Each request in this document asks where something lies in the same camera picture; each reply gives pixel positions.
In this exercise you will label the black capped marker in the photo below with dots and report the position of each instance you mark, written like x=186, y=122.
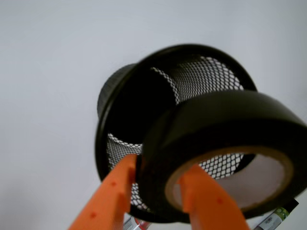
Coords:
x=277, y=216

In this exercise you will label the black mesh pen holder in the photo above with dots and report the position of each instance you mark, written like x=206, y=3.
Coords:
x=135, y=95

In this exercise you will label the black tape roll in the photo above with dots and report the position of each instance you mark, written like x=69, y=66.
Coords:
x=218, y=124

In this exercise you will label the red marker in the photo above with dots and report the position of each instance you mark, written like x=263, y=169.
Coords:
x=132, y=223

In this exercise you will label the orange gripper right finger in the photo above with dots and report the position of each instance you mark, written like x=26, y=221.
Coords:
x=208, y=205

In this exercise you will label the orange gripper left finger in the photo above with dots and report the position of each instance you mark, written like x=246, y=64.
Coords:
x=106, y=208

